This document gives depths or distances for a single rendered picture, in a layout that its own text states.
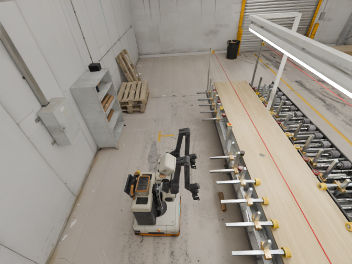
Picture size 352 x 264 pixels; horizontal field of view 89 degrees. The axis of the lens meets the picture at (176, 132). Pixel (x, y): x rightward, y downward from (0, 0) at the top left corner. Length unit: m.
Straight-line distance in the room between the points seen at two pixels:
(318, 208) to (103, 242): 2.82
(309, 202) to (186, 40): 8.30
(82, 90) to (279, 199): 3.38
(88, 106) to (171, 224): 2.52
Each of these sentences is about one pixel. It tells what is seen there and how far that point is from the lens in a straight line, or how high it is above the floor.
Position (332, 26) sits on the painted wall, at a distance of 11.85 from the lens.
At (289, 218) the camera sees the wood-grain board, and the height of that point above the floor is 0.90.
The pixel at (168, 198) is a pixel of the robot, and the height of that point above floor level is 0.75.
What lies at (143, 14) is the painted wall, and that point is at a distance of 9.41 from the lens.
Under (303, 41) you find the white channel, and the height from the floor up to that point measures 2.45.
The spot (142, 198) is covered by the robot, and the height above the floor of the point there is 0.81.
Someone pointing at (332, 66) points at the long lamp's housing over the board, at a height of 2.38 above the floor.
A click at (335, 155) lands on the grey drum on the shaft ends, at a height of 0.83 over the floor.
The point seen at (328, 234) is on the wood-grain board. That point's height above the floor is 0.90.
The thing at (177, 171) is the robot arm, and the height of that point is 1.48.
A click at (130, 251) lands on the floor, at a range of 3.10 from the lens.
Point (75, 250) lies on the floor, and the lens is 3.41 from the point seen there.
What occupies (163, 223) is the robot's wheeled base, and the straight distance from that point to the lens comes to 2.84.
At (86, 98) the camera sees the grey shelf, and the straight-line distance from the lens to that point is 3.67.
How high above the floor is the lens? 2.88
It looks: 40 degrees down
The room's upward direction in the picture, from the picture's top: 4 degrees counter-clockwise
